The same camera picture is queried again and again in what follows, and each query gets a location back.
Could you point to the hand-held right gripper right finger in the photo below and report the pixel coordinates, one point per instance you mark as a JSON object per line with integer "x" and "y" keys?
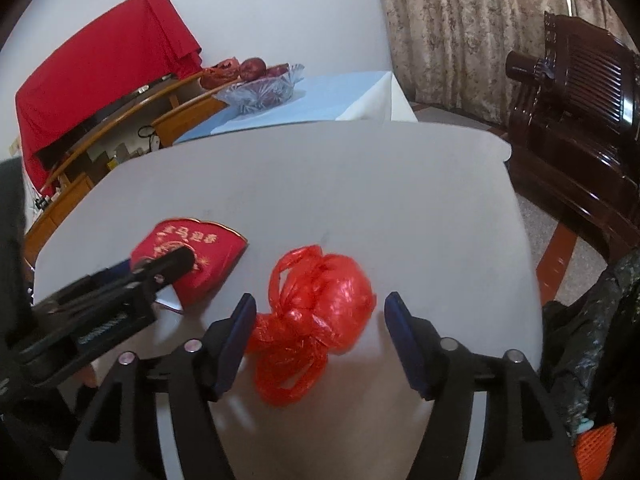
{"x": 406, "y": 345}

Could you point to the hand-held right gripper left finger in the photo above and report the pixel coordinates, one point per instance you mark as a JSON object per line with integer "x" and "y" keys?
{"x": 234, "y": 342}

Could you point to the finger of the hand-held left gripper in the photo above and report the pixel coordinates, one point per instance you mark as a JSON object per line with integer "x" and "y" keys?
{"x": 165, "y": 266}

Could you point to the red gold-trimmed envelope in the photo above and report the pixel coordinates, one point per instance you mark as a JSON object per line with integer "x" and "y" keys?
{"x": 215, "y": 255}

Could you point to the red plastic bag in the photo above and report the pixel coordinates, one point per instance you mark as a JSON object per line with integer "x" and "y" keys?
{"x": 320, "y": 310}

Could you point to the black trash bag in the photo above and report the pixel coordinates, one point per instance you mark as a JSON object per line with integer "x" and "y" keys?
{"x": 590, "y": 340}

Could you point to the yellow box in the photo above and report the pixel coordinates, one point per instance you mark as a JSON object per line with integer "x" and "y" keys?
{"x": 113, "y": 162}

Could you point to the wooden cabinet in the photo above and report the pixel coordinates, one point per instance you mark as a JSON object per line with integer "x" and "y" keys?
{"x": 60, "y": 210}

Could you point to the glass fruit bowl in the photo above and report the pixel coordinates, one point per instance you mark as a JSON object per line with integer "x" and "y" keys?
{"x": 260, "y": 95}

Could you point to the red cloth cover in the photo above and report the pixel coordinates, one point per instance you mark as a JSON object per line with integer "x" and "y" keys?
{"x": 100, "y": 70}

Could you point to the orange plastic mesh basket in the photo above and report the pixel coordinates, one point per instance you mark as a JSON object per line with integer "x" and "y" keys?
{"x": 597, "y": 445}

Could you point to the light blue tablecloth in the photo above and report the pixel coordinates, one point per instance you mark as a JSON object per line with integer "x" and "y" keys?
{"x": 325, "y": 97}

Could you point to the dark wooden chair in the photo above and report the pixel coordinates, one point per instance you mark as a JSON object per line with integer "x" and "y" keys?
{"x": 575, "y": 125}

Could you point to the patterned beige curtain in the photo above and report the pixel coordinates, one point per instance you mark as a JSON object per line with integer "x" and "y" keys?
{"x": 450, "y": 35}

